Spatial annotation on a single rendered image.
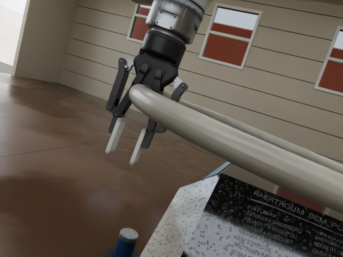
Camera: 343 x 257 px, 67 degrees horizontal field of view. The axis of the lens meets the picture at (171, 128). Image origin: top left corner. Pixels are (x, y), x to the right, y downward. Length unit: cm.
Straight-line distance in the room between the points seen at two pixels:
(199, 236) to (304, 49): 661
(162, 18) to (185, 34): 4
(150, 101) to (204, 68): 675
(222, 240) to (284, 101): 634
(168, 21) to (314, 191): 33
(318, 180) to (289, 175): 2
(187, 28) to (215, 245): 37
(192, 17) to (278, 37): 657
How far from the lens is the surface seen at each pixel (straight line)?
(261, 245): 52
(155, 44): 45
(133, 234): 150
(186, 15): 45
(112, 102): 49
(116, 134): 49
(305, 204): 59
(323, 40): 706
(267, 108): 675
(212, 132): 23
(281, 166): 22
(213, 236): 51
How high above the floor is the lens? 94
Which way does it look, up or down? 9 degrees down
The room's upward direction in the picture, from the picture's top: 17 degrees clockwise
